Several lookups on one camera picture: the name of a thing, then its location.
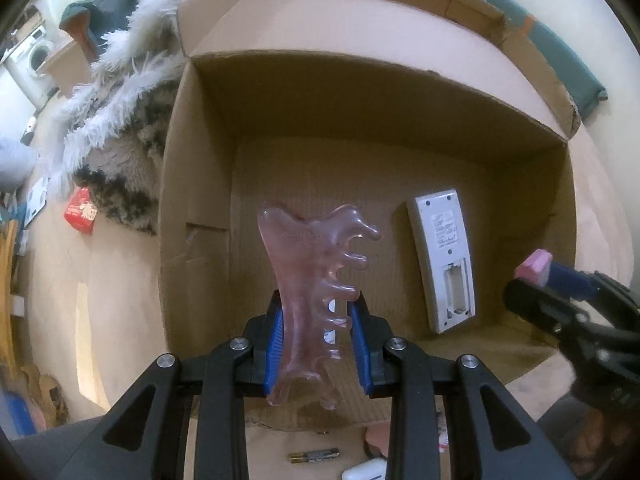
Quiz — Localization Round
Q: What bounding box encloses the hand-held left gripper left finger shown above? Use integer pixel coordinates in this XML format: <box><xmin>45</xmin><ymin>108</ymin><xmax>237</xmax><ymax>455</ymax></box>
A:
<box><xmin>55</xmin><ymin>290</ymin><xmax>286</xmax><ymax>480</ymax></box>

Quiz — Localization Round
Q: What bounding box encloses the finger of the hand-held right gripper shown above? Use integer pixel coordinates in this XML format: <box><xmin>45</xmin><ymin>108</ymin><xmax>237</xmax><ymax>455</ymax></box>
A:
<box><xmin>547</xmin><ymin>259</ymin><xmax>640</xmax><ymax>311</ymax></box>
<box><xmin>502</xmin><ymin>276</ymin><xmax>601</xmax><ymax>347</ymax></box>

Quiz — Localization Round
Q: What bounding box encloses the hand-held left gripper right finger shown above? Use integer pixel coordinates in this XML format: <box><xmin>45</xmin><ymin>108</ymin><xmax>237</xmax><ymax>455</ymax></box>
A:
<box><xmin>347</xmin><ymin>295</ymin><xmax>576</xmax><ymax>480</ymax></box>

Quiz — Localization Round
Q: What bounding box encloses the pink eraser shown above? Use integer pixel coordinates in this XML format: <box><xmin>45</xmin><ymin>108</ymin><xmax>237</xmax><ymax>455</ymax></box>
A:
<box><xmin>514</xmin><ymin>248</ymin><xmax>553</xmax><ymax>287</ymax></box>

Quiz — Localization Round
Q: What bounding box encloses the pink translucent scraping comb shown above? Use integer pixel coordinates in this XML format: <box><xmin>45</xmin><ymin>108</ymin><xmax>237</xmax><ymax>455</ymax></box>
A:
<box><xmin>256</xmin><ymin>203</ymin><xmax>382</xmax><ymax>410</ymax></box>

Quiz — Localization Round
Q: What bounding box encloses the white remote control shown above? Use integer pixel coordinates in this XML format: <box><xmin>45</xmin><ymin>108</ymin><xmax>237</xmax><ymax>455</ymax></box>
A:
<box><xmin>406</xmin><ymin>189</ymin><xmax>477</xmax><ymax>335</ymax></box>

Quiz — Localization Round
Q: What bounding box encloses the black and gold battery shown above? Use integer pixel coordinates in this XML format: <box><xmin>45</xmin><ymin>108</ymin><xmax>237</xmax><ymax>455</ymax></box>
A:
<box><xmin>288</xmin><ymin>448</ymin><xmax>341</xmax><ymax>464</ymax></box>

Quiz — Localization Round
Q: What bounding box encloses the white plastic inhaler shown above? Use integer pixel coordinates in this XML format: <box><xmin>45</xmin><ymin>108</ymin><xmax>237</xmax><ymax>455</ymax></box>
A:
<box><xmin>342</xmin><ymin>458</ymin><xmax>389</xmax><ymax>480</ymax></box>

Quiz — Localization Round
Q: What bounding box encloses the brown cardboard box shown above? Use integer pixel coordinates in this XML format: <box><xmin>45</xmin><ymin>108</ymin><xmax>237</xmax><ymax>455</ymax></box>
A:
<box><xmin>157</xmin><ymin>0</ymin><xmax>586</xmax><ymax>433</ymax></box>

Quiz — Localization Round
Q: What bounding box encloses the person's right hand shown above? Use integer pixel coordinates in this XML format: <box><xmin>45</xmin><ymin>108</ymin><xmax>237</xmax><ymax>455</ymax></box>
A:
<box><xmin>567</xmin><ymin>405</ymin><xmax>640</xmax><ymax>478</ymax></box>

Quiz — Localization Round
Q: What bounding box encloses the person's right leg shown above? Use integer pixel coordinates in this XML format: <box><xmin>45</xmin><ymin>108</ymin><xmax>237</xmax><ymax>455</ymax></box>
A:
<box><xmin>537</xmin><ymin>392</ymin><xmax>593</xmax><ymax>461</ymax></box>

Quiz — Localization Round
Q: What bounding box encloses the person's leg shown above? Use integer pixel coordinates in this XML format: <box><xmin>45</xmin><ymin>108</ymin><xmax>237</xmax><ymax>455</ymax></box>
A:
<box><xmin>537</xmin><ymin>392</ymin><xmax>593</xmax><ymax>461</ymax></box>
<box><xmin>12</xmin><ymin>411</ymin><xmax>115</xmax><ymax>480</ymax></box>

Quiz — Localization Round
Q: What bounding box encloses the salmon pink object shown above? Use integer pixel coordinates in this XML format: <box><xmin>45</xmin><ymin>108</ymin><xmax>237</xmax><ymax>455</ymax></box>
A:
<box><xmin>364</xmin><ymin>425</ymin><xmax>396</xmax><ymax>459</ymax></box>

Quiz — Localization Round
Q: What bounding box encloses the beige bed cover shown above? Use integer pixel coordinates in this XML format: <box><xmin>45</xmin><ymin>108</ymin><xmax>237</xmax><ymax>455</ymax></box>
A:
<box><xmin>90</xmin><ymin>0</ymin><xmax>640</xmax><ymax>480</ymax></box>

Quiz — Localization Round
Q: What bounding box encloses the teal cushion orange stripe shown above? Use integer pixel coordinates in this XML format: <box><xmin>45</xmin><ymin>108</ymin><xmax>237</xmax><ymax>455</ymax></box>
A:
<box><xmin>59</xmin><ymin>0</ymin><xmax>138</xmax><ymax>61</ymax></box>
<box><xmin>476</xmin><ymin>0</ymin><xmax>609</xmax><ymax>117</ymax></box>

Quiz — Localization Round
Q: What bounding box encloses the red tissue packet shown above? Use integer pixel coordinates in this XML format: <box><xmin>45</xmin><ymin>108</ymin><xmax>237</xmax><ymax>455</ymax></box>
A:
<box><xmin>63</xmin><ymin>185</ymin><xmax>99</xmax><ymax>236</ymax></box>

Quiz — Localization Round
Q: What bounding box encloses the curved wooden piece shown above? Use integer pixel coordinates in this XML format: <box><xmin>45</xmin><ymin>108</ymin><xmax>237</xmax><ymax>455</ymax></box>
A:
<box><xmin>20</xmin><ymin>364</ymin><xmax>71</xmax><ymax>432</ymax></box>

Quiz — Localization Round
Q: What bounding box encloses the person's left leg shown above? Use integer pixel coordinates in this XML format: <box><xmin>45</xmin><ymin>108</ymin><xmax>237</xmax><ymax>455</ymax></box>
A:
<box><xmin>12</xmin><ymin>411</ymin><xmax>115</xmax><ymax>480</ymax></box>

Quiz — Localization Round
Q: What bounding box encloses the fur-trimmed patterned blanket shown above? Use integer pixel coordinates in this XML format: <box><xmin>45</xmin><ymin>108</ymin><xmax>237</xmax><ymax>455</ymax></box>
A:
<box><xmin>47</xmin><ymin>0</ymin><xmax>188</xmax><ymax>237</ymax></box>

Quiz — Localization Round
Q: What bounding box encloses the blue plastic item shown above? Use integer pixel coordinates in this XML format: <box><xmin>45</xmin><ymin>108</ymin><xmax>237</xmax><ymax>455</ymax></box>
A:
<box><xmin>0</xmin><ymin>389</ymin><xmax>47</xmax><ymax>442</ymax></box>

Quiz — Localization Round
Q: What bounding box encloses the wooden chair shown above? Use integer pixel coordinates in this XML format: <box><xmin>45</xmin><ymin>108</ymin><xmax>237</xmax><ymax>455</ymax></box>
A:
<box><xmin>0</xmin><ymin>219</ymin><xmax>32</xmax><ymax>378</ymax></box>

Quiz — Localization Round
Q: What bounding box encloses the white flat scale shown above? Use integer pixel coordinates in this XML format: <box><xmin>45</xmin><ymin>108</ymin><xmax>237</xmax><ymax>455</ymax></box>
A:
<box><xmin>24</xmin><ymin>176</ymin><xmax>52</xmax><ymax>227</ymax></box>

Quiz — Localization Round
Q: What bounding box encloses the grey plastic bag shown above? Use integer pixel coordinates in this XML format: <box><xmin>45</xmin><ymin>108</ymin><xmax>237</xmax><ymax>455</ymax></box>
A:
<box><xmin>0</xmin><ymin>134</ymin><xmax>39</xmax><ymax>196</ymax></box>

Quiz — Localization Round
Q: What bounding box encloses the beige wooden board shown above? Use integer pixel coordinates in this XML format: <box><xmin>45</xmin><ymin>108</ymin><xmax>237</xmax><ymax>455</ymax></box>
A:
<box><xmin>37</xmin><ymin>39</ymin><xmax>96</xmax><ymax>97</ymax></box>

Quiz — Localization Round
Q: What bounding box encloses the white washing machine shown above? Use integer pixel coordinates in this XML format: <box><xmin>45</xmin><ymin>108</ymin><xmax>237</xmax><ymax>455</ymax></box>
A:
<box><xmin>9</xmin><ymin>26</ymin><xmax>57</xmax><ymax>107</ymax></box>

